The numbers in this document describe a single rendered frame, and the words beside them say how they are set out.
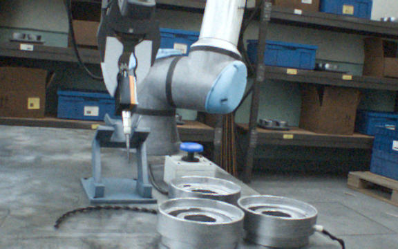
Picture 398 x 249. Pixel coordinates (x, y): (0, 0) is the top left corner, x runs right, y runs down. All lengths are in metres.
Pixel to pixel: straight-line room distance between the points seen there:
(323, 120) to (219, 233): 4.27
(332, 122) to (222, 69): 3.83
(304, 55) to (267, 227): 4.10
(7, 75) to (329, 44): 3.04
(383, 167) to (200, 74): 3.90
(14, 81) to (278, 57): 2.14
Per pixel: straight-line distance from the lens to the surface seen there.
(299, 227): 0.67
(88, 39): 4.12
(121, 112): 0.81
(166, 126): 1.19
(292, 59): 4.68
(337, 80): 4.79
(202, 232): 0.61
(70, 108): 4.20
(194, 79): 1.12
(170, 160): 0.91
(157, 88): 1.16
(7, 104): 4.14
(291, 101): 5.25
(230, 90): 1.11
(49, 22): 4.65
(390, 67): 5.19
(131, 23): 0.82
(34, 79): 4.13
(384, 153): 4.91
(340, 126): 4.96
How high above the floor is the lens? 1.02
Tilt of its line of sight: 7 degrees down
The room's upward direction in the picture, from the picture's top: 6 degrees clockwise
